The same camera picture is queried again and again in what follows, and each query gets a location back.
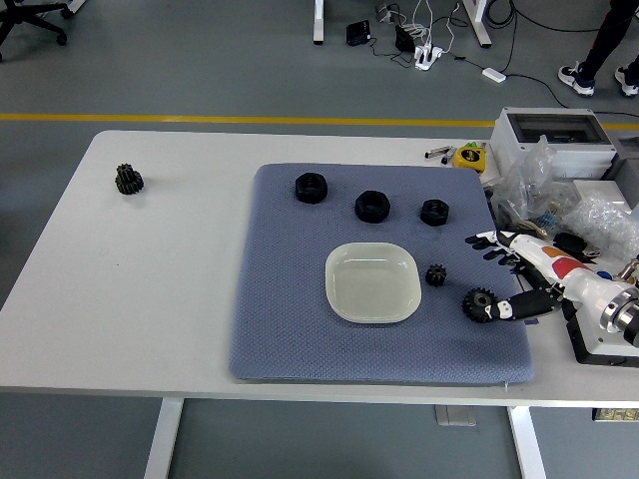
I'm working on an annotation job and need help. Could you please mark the grey under-table control box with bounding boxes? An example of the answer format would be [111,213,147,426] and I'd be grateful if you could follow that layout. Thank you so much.
[433,404,477,427]

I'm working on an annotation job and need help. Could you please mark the black plastic part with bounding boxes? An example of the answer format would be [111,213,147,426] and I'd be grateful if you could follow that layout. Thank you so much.
[552,232,600,265]

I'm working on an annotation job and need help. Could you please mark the white flat box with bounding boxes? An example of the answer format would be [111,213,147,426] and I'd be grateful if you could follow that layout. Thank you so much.
[571,178,634,211]

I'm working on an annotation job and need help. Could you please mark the black floor cable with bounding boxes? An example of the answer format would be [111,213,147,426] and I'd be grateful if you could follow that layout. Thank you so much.
[451,54,573,110]

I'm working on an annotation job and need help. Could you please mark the black double stepped gear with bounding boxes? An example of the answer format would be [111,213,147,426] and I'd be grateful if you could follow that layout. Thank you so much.
[115,163,145,196]

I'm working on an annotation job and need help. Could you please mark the medium black hex nut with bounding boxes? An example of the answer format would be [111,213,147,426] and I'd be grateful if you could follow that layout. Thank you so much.
[354,190,391,225]

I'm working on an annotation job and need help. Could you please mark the large black gear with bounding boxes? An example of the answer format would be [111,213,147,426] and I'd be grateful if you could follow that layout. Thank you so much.
[461,287,500,323]

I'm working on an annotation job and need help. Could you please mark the black office chair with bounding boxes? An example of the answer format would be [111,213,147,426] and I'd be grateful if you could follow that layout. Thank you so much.
[0,0,71,64]

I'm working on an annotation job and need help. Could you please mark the large black hex nut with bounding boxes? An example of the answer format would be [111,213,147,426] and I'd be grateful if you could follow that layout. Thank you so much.
[293,172,329,205]

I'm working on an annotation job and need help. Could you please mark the bubble wrap bundle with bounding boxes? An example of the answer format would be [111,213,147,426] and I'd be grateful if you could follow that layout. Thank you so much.
[566,195,639,263]

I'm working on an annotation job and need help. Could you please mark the black adapter box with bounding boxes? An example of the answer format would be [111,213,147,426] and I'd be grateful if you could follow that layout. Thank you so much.
[345,20,372,47]

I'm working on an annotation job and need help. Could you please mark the white background desk leg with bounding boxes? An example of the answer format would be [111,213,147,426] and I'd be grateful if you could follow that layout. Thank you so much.
[312,0,326,46]
[461,0,494,49]

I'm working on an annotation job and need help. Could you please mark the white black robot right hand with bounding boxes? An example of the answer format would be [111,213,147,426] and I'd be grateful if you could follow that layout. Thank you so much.
[464,229,623,322]

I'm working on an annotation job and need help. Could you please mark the blue-grey textured mat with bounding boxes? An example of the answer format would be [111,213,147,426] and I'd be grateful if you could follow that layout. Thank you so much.
[228,163,538,385]

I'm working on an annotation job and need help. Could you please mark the small black hex nut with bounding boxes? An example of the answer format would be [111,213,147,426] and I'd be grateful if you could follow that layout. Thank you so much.
[419,199,452,229]

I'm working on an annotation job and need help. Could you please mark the black power brick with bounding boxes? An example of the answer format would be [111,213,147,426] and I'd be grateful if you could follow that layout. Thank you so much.
[393,24,416,53]

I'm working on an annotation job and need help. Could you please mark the clear plastic bag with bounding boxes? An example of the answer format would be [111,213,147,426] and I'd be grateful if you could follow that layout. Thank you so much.
[491,134,580,240]

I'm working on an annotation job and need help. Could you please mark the white square dish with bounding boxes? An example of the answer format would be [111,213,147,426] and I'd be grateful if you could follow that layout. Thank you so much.
[324,240,423,326]

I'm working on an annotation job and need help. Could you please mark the white table leg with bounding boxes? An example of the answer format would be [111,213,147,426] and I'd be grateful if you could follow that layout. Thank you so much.
[143,397,185,479]
[507,406,548,479]

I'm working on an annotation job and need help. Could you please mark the black white flat device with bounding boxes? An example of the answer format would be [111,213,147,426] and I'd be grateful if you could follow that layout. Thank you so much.
[563,298,639,369]

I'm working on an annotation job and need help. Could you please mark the label strip under table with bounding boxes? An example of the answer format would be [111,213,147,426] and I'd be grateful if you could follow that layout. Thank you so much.
[592,407,639,421]

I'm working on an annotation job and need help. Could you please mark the white power strip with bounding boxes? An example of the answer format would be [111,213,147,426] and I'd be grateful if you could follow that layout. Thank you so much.
[413,44,444,71]

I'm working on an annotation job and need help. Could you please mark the person in dark trousers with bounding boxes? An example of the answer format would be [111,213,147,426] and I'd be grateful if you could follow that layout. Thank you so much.
[557,0,639,98]

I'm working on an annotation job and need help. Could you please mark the white electrical enclosure box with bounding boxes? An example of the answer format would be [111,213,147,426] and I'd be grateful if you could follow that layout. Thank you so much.
[487,107,620,181]

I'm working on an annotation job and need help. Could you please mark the yellow tape measure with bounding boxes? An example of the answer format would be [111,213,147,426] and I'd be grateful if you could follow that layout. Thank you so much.
[452,142,488,175]

